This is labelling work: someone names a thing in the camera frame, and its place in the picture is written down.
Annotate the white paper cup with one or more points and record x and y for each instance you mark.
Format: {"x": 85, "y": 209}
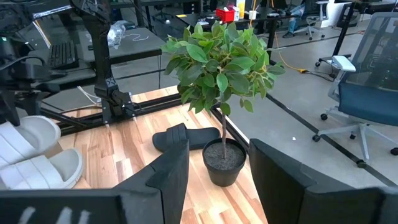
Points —
{"x": 252, "y": 15}

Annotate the long black table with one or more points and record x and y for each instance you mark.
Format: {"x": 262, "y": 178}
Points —
{"x": 199, "y": 19}

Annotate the grey slide sandal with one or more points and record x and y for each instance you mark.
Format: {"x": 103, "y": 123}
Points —
{"x": 46, "y": 171}
{"x": 28, "y": 137}

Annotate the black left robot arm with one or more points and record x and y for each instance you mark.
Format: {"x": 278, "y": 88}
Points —
{"x": 99, "y": 46}

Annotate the leafy tree in black pot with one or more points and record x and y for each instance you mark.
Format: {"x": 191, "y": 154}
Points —
{"x": 217, "y": 62}

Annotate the black keyboard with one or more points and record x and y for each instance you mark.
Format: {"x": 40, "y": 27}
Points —
{"x": 63, "y": 54}

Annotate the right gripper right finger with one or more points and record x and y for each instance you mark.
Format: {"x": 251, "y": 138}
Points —
{"x": 295, "y": 199}

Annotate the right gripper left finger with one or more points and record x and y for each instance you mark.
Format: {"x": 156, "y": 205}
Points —
{"x": 168, "y": 186}

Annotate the person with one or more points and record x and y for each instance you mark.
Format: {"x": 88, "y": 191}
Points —
{"x": 293, "y": 21}

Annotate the blue office chair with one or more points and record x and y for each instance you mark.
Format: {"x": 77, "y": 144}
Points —
{"x": 367, "y": 99}

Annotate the white office chair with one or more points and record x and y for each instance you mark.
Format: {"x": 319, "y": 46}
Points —
{"x": 314, "y": 15}

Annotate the yellow white bottle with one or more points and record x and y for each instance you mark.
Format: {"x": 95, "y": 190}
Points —
{"x": 241, "y": 7}

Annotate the black slide sandal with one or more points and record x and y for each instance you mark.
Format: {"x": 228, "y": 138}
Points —
{"x": 192, "y": 138}

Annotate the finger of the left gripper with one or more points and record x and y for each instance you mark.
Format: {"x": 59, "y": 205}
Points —
{"x": 7, "y": 107}

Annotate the clear plastic bag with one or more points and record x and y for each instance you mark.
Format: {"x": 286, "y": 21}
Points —
{"x": 116, "y": 32}

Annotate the black aluminium table frame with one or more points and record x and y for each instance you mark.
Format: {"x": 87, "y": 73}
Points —
{"x": 155, "y": 104}

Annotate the red box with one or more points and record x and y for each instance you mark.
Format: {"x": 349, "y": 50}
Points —
{"x": 225, "y": 15}

